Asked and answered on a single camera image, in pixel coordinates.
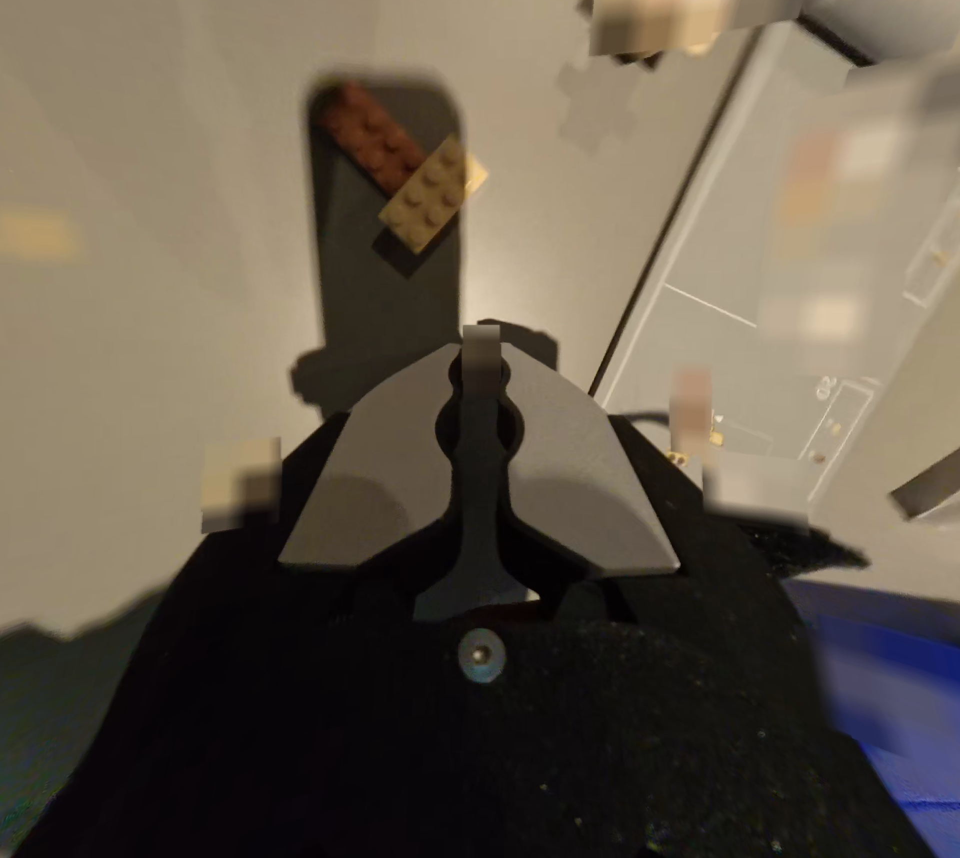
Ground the grey instruction booklet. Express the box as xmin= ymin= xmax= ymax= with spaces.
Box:
xmin=593 ymin=0 xmax=960 ymax=574

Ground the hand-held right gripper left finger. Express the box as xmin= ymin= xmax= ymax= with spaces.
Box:
xmin=278 ymin=342 xmax=466 ymax=569

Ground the grey desk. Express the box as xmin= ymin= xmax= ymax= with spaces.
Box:
xmin=0 ymin=0 xmax=960 ymax=649

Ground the blue plastic bin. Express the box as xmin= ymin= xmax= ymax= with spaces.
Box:
xmin=780 ymin=581 xmax=960 ymax=844

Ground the yellow toy brick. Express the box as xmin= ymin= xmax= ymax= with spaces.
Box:
xmin=378 ymin=135 xmax=490 ymax=256

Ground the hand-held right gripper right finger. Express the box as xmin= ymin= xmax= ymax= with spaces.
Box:
xmin=500 ymin=345 xmax=682 ymax=577

